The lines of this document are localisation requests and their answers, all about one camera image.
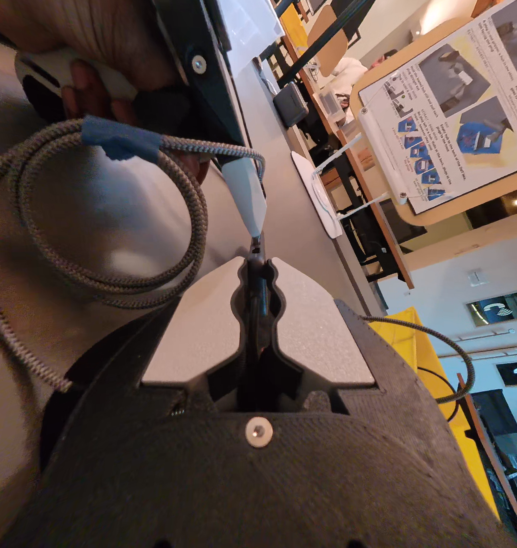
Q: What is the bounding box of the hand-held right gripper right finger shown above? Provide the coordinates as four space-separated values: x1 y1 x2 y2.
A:
267 257 376 401

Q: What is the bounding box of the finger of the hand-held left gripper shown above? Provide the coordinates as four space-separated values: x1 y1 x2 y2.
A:
221 157 268 239

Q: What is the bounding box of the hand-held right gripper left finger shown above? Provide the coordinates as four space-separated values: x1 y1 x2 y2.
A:
142 256 250 402

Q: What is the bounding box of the blue tape band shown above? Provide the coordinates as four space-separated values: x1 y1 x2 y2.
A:
82 116 162 162

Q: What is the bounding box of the grey braided usb cable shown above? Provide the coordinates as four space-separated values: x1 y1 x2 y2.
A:
0 116 475 404

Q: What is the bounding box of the person's left hand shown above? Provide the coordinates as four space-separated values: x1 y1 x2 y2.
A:
0 0 186 125

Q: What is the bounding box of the white board stand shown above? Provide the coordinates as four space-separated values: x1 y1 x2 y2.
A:
290 73 411 239

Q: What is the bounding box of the dark grey case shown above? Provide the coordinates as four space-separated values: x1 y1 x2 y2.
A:
272 81 309 128

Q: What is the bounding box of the instruction poster board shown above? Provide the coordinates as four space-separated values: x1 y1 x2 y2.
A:
350 0 517 227

